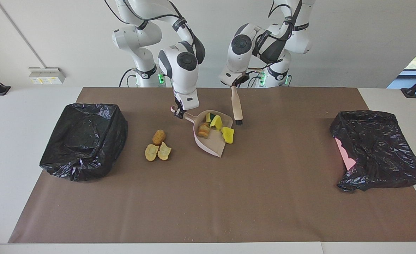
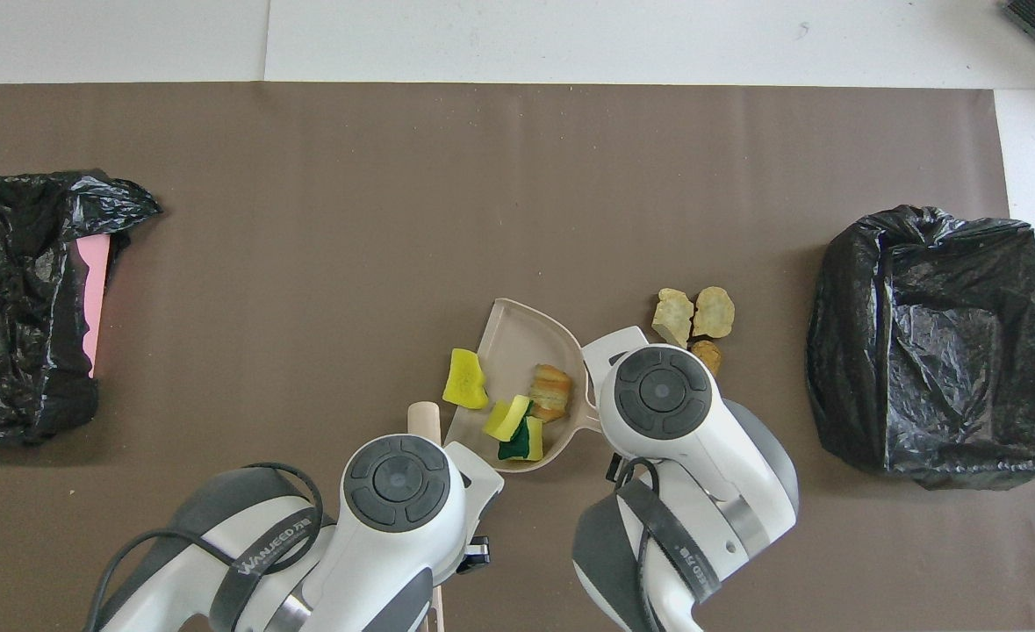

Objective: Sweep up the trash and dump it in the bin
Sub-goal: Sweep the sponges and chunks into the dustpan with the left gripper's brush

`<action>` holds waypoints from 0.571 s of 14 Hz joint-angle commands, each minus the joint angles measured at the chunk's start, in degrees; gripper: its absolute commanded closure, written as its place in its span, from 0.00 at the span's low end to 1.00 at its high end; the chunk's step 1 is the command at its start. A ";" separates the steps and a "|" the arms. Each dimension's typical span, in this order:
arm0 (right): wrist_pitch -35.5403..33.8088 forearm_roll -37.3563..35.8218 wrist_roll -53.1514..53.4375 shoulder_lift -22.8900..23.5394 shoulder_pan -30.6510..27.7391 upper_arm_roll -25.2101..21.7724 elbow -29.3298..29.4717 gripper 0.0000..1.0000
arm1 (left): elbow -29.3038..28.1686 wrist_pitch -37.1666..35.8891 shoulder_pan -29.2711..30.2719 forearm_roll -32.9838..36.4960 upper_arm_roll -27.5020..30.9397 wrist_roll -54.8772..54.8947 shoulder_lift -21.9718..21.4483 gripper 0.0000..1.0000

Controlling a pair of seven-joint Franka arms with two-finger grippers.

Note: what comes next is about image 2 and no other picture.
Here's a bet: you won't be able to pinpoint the pale pink plastic dustpan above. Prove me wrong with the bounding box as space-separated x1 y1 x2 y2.
444 298 601 474

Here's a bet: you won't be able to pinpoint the crumpled black trash bag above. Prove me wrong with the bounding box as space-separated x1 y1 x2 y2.
0 169 163 447

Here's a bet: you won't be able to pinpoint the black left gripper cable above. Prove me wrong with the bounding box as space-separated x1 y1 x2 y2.
85 463 325 632

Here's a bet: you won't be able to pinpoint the yellow green sponge piece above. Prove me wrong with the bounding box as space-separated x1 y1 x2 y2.
497 415 544 462

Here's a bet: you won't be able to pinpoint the pink plastic bin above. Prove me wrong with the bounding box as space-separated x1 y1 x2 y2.
72 234 111 379

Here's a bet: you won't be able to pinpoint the pale bread chunk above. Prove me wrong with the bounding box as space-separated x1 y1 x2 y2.
528 363 574 423

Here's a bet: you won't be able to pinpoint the brown paper table mat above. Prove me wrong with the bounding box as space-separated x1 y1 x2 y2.
0 83 1035 632

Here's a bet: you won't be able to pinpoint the beige hand brush black bristles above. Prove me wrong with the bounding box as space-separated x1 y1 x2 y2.
407 401 445 632

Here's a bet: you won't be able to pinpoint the notched yellow sponge piece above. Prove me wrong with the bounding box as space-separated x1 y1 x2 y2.
442 348 489 410

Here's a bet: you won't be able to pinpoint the black bag lined open bin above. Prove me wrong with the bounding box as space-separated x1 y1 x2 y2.
805 205 1035 491

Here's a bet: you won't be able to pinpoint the rounded fried bread piece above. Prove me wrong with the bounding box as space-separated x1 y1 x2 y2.
692 286 736 340

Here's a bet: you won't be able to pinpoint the angular fried bread piece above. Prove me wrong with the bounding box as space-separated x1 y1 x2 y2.
651 288 695 349

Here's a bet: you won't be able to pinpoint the small yellow sponge piece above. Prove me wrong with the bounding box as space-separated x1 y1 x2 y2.
482 395 533 442

